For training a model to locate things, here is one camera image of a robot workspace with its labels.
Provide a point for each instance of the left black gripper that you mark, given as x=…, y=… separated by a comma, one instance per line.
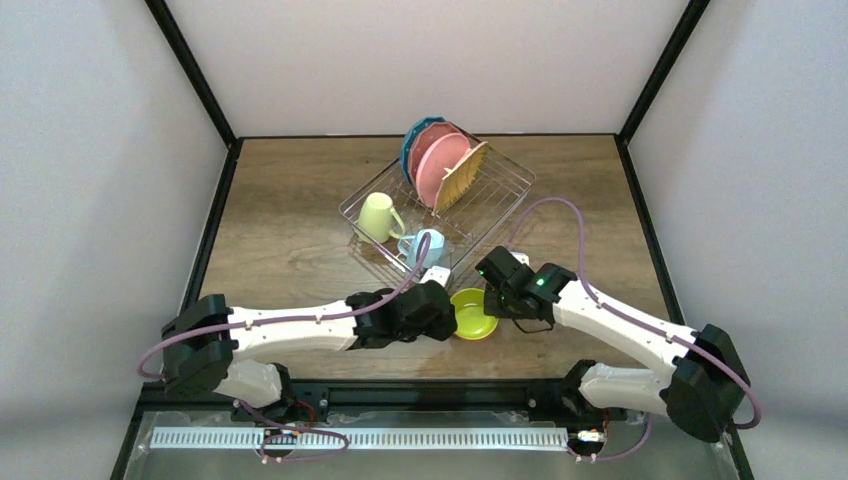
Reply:
x=436, y=312

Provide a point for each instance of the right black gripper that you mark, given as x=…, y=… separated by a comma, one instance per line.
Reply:
x=494, y=273

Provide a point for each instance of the yellow-green bowl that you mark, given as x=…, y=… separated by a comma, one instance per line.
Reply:
x=473, y=323

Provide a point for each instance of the light blue mug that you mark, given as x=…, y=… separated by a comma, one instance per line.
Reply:
x=428, y=244

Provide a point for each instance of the light green mug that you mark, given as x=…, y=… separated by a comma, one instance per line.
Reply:
x=378, y=220

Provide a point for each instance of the pink polka dot plate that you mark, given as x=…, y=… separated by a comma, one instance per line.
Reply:
x=425, y=141

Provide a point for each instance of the blue polka dot plate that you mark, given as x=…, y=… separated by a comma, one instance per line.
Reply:
x=411, y=135

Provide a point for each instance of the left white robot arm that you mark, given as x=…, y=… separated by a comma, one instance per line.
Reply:
x=211, y=347

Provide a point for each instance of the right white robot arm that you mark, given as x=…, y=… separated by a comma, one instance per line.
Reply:
x=695, y=378

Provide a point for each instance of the metal wire dish rack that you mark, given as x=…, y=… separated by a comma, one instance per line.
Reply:
x=497, y=189

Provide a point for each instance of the white slotted cable duct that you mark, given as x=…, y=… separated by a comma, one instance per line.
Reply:
x=248, y=438

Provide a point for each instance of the black aluminium frame rail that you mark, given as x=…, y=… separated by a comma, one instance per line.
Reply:
x=551, y=396

